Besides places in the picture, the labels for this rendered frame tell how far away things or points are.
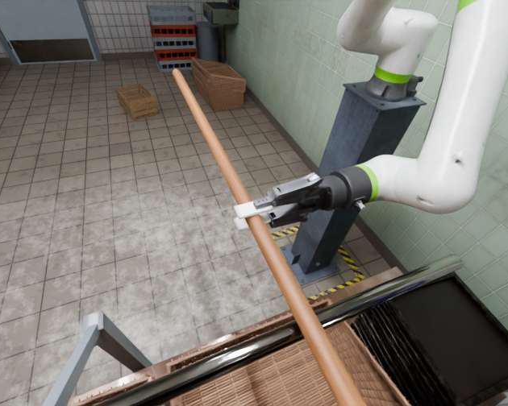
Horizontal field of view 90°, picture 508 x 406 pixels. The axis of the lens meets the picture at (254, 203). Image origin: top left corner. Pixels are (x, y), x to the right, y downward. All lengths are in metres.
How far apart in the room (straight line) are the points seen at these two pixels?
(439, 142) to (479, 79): 0.11
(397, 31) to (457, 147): 0.54
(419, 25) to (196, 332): 1.65
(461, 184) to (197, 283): 1.51
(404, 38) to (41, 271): 2.20
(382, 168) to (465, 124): 0.16
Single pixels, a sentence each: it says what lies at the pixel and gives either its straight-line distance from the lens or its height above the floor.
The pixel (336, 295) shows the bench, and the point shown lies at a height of 0.58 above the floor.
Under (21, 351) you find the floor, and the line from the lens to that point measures 1.95.
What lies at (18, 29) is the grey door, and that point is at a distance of 5.20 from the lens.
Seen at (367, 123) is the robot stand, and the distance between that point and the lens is 1.07.
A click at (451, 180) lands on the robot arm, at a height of 1.31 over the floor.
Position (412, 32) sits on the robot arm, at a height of 1.41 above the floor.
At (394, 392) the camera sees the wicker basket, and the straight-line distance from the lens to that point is 0.90.
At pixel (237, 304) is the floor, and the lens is 1.70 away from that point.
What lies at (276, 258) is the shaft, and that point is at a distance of 0.44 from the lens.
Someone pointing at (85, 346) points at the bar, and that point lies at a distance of 0.65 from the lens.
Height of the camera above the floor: 1.58
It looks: 47 degrees down
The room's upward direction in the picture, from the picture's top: 6 degrees clockwise
